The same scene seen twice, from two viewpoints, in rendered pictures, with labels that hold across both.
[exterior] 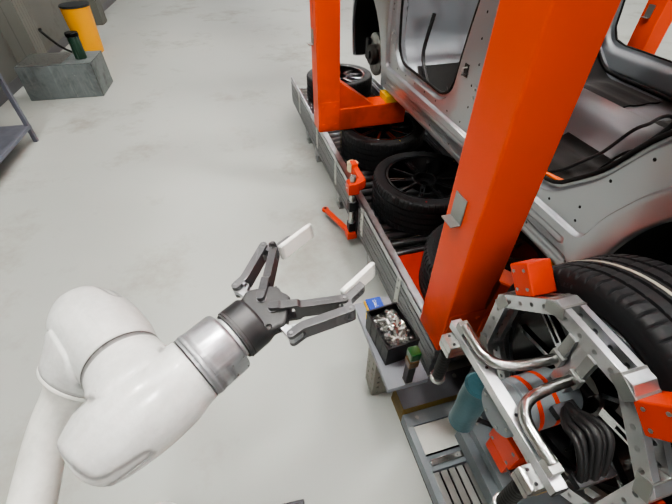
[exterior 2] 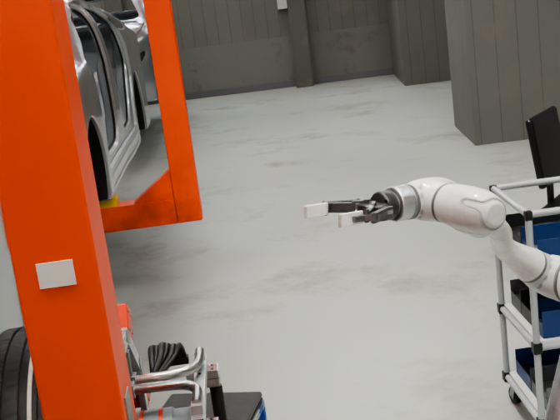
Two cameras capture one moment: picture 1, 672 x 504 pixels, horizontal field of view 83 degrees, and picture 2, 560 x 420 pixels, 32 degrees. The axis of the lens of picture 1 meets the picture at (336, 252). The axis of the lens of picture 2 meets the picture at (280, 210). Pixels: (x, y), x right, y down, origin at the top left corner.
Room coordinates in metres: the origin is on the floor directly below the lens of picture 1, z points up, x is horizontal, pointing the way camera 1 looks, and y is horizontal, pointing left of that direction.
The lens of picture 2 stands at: (2.61, 0.42, 1.97)
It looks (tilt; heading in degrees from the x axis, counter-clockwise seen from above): 14 degrees down; 194
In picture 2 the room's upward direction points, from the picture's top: 7 degrees counter-clockwise
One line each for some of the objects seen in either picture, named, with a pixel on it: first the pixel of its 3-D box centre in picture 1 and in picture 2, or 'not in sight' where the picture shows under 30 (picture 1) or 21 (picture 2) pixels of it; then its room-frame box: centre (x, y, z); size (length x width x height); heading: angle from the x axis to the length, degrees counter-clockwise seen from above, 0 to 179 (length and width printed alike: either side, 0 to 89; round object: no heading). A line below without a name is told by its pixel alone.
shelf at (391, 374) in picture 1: (388, 340); not in sight; (0.92, -0.22, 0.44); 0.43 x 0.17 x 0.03; 16
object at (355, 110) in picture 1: (370, 99); not in sight; (2.86, -0.26, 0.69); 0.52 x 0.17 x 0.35; 106
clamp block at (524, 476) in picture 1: (539, 476); (202, 376); (0.26, -0.43, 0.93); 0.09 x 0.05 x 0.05; 106
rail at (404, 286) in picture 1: (357, 202); not in sight; (2.13, -0.15, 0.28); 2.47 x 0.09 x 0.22; 16
